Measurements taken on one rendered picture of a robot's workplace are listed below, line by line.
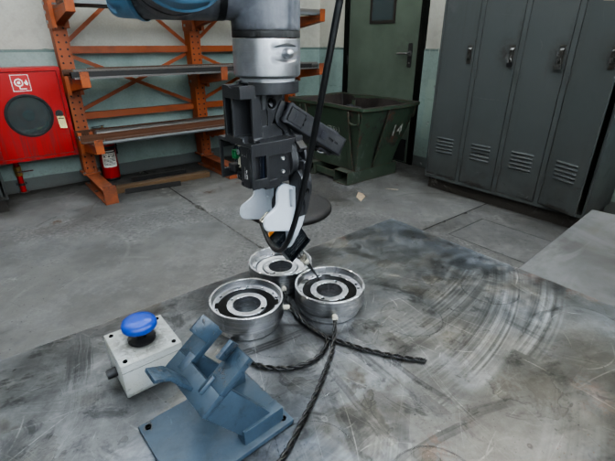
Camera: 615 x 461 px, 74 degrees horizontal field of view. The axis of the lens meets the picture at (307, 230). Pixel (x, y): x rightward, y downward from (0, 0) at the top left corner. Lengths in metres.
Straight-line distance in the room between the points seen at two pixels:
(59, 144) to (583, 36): 3.86
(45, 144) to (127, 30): 1.24
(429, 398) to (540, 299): 0.30
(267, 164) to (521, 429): 0.39
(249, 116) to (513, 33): 2.97
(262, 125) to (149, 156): 4.00
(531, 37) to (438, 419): 2.99
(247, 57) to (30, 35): 3.77
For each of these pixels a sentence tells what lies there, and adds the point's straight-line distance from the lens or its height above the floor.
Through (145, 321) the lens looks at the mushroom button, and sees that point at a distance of 0.52.
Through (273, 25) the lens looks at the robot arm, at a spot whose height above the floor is 1.19.
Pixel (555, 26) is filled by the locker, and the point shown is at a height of 1.27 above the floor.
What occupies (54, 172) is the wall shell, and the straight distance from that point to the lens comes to 4.31.
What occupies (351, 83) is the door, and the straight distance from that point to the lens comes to 5.00.
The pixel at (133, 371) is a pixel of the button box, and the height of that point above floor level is 0.83.
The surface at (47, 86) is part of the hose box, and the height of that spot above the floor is 0.86.
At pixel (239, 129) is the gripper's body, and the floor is 1.08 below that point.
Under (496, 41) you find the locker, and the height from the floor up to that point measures 1.18.
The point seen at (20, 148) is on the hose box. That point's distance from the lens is 4.02.
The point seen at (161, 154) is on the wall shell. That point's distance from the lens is 4.50.
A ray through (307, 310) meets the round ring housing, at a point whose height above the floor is 0.82.
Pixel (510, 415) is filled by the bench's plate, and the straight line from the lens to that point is 0.54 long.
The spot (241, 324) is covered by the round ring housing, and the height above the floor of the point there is 0.83.
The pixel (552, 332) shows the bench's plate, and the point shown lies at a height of 0.80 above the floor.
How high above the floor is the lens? 1.17
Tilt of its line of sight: 25 degrees down
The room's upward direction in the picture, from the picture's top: straight up
